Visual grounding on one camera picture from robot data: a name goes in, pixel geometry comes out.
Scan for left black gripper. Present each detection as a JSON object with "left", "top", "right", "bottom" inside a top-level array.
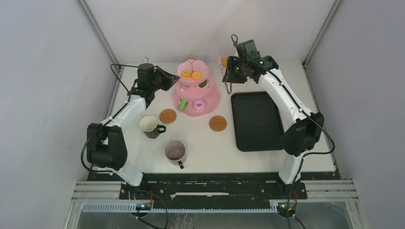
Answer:
[{"left": 150, "top": 66, "right": 180, "bottom": 92}]

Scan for yellow round biscuit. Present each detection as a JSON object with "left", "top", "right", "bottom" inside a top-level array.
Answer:
[
  {"left": 181, "top": 71, "right": 192, "bottom": 79},
  {"left": 220, "top": 57, "right": 228, "bottom": 68}
]

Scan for green striped cake slice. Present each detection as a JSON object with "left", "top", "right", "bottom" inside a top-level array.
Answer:
[{"left": 178, "top": 98, "right": 189, "bottom": 111}]

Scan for pink three-tier cake stand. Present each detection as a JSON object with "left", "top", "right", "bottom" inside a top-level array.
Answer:
[{"left": 172, "top": 59, "right": 221, "bottom": 117}]

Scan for pink frosted sprinkle donut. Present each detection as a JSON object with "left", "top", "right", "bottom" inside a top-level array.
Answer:
[{"left": 192, "top": 100, "right": 206, "bottom": 111}]

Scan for black mug with white inside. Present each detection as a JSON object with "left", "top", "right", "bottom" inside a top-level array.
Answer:
[{"left": 139, "top": 116, "right": 166, "bottom": 139}]

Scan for black serving tray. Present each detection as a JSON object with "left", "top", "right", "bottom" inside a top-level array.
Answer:
[{"left": 231, "top": 91, "right": 284, "bottom": 152}]

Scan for purple mug with black handle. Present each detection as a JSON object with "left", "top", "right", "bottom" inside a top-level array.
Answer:
[{"left": 165, "top": 141, "right": 187, "bottom": 169}]

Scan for pink cupcake toy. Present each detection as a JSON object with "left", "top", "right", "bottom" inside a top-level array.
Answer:
[{"left": 179, "top": 83, "right": 194, "bottom": 93}]

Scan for pink-tipped metal tongs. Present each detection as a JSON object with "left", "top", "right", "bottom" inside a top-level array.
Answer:
[{"left": 224, "top": 82, "right": 232, "bottom": 94}]

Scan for chocolate round cookie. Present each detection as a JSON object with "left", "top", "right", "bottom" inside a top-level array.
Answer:
[{"left": 198, "top": 79, "right": 210, "bottom": 89}]

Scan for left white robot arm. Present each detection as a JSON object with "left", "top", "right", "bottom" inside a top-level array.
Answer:
[{"left": 81, "top": 63, "right": 180, "bottom": 199}]

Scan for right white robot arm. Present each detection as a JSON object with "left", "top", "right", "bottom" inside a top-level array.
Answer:
[{"left": 222, "top": 34, "right": 324, "bottom": 198}]

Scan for left wooden round coaster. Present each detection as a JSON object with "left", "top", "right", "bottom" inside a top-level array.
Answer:
[{"left": 159, "top": 109, "right": 177, "bottom": 124}]

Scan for wooden round coaster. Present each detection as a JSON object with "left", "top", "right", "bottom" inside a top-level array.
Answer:
[
  {"left": 209, "top": 115, "right": 227, "bottom": 132},
  {"left": 159, "top": 109, "right": 177, "bottom": 124}
]

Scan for right wooden round coaster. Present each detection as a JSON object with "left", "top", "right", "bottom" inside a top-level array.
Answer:
[{"left": 209, "top": 115, "right": 227, "bottom": 132}]

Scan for right black camera cable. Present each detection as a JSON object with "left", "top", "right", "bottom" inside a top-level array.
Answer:
[{"left": 230, "top": 33, "right": 336, "bottom": 229}]

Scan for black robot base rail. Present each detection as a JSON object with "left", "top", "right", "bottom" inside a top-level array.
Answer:
[{"left": 119, "top": 172, "right": 308, "bottom": 210}]

